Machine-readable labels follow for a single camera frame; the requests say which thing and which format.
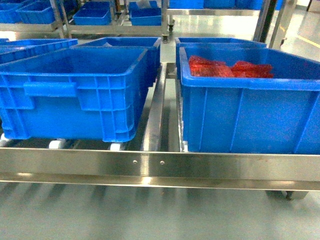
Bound blue bin with red bags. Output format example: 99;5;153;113
179;46;320;155

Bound blue bin behind red bags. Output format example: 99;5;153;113
174;37;267;80

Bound red bubble wrap bags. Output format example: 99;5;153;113
188;55;274;79

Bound blue bin with clear bag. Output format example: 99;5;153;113
76;37;162;87

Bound blue bin front left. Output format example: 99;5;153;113
0;38;78;64

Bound stainless steel flow rack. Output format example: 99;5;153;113
0;44;320;200

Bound clear plastic bag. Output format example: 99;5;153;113
101;42;113;48

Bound rear steel rack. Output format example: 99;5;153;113
0;0;172;43

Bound empty blue bin front middle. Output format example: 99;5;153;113
0;46;159;143

